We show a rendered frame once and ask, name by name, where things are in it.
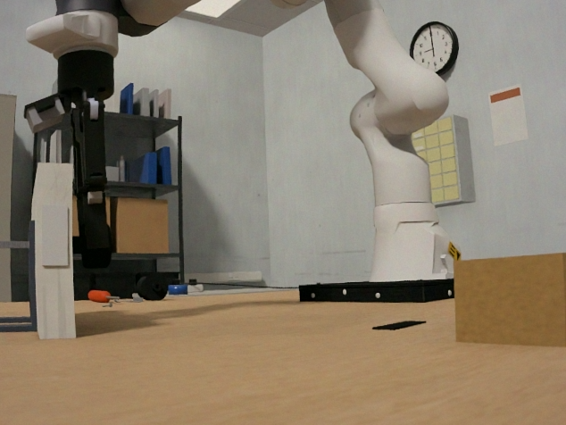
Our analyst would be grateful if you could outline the red-handled screwdriver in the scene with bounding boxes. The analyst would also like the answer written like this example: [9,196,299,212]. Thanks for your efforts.
[88,290,120,303]

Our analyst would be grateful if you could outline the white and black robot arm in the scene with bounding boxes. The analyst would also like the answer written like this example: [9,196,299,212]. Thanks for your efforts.
[23,0,462,282]

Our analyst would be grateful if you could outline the brown cardboard box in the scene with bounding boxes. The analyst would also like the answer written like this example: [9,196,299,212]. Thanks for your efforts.
[453,253,566,347]

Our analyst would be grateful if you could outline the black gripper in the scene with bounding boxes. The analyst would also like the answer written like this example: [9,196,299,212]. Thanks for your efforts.
[57,50,114,249]

